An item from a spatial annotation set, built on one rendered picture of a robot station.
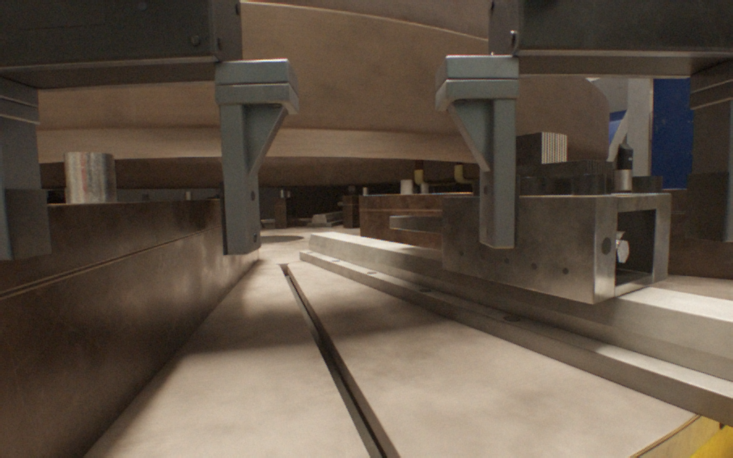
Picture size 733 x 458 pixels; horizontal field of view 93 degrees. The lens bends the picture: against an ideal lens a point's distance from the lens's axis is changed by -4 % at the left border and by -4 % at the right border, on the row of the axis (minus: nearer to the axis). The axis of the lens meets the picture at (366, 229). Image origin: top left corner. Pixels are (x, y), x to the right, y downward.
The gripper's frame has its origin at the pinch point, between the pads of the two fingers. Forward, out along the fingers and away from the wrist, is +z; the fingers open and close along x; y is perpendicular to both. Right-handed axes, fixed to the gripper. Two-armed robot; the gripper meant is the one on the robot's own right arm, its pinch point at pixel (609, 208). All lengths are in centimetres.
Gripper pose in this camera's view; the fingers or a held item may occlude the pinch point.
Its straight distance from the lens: 25.5
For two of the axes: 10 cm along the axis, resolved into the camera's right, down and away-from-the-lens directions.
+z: 0.2, 10.0, 0.9
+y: 0.1, 0.9, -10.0
